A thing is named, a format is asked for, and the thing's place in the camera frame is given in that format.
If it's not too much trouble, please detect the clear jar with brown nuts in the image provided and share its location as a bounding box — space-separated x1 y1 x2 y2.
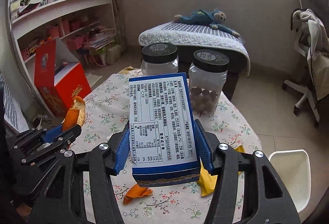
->
188 49 230 114

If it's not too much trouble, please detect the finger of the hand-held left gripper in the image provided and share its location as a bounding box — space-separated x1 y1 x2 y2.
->
50 125 82 150
38 124 65 144

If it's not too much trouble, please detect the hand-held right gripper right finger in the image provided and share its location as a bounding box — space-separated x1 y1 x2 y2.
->
195 119 301 224

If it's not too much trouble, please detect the white bookshelf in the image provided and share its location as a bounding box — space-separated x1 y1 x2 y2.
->
6 0 119 122

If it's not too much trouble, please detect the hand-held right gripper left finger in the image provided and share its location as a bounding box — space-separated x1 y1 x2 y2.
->
28 125 130 224

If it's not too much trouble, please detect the grey curtain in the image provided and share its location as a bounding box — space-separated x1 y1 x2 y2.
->
93 0 124 47

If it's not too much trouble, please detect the row of pink holders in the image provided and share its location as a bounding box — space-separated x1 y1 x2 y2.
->
47 16 89 37

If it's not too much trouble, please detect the clear jar with crackers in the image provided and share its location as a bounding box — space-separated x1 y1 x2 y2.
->
141 43 179 77

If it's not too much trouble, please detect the orange peel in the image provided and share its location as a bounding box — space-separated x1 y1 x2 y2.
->
62 96 86 132
123 184 153 205

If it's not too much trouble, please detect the blue monkey plush toy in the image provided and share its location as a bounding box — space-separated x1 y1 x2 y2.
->
174 8 241 38

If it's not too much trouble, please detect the grey striped cloth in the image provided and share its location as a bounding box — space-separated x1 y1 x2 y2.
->
0 74 29 135

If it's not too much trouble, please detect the blue cookie box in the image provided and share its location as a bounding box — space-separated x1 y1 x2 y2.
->
128 72 201 188

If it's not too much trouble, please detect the grey quilted mat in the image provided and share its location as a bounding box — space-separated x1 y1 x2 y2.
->
139 21 251 77

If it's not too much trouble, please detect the stack of papers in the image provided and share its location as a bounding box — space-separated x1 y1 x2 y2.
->
83 29 116 50

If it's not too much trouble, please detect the white office chair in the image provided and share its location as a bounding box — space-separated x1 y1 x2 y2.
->
283 0 329 128

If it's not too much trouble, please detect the white tote bag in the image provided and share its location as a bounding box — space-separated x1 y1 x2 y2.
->
85 44 122 65

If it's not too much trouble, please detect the white trash bin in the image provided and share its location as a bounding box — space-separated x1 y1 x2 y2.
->
269 149 311 214

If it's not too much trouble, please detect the yellow snack packet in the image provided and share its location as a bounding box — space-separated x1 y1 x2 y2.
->
197 145 245 197

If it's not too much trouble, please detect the beige blanket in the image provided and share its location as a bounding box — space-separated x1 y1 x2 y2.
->
290 8 329 101

